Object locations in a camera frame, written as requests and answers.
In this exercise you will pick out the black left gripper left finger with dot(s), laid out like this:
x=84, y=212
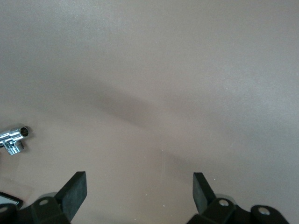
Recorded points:
x=70, y=196

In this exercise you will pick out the chrome tee pipe fitting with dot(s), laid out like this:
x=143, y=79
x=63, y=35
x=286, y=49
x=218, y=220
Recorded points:
x=11, y=140

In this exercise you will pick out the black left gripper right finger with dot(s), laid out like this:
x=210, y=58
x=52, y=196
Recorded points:
x=205, y=200

